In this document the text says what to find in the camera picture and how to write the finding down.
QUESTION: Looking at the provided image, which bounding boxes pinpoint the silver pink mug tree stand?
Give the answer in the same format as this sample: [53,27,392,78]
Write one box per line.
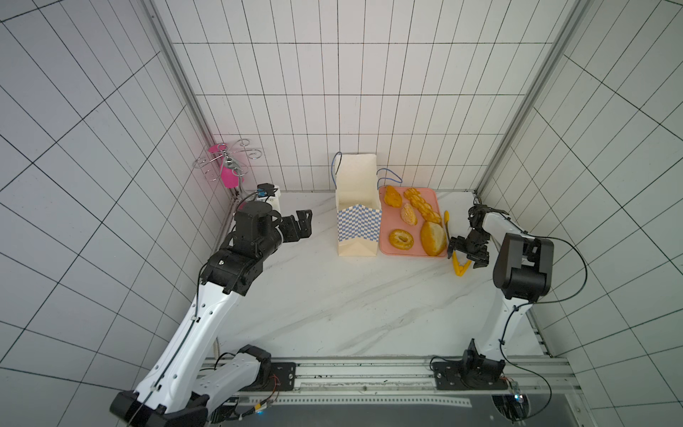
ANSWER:
[192,138,263,194]

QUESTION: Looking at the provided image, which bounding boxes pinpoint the sesame coated bread roll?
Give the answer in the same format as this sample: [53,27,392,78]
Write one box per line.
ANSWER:
[400,203,418,226]

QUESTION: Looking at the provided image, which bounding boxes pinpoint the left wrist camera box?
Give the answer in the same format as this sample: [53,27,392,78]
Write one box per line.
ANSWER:
[255,183,282,215]

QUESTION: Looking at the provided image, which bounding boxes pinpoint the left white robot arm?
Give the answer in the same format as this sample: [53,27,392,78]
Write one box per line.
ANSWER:
[110,200,313,426]

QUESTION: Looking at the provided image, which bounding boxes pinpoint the small orange bun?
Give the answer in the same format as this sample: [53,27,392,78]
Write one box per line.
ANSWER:
[383,185,403,208]

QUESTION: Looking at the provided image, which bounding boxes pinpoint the large oval bread loaf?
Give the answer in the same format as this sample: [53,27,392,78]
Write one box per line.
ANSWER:
[420,222,448,256]

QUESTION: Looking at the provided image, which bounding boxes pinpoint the ring bagel bread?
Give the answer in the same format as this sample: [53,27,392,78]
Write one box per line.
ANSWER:
[389,229,414,251]

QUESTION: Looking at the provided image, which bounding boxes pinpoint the yellow steel bread tongs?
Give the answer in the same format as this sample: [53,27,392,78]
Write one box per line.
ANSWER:
[444,210,471,277]

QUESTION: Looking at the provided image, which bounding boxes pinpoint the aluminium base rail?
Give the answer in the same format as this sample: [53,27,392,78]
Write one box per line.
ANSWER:
[228,353,581,407]

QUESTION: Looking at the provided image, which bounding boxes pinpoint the checkered paper bag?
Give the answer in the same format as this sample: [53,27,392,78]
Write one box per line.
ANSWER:
[330,151,403,257]

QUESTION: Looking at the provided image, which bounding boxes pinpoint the braided twisted bread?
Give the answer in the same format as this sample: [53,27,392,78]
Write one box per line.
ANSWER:
[404,188,442,223]

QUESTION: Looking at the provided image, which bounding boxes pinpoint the pink plastic tray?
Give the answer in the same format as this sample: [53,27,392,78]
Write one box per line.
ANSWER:
[379,186,446,258]

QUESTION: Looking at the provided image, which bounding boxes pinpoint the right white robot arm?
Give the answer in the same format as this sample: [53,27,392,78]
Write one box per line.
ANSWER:
[430,204,554,391]

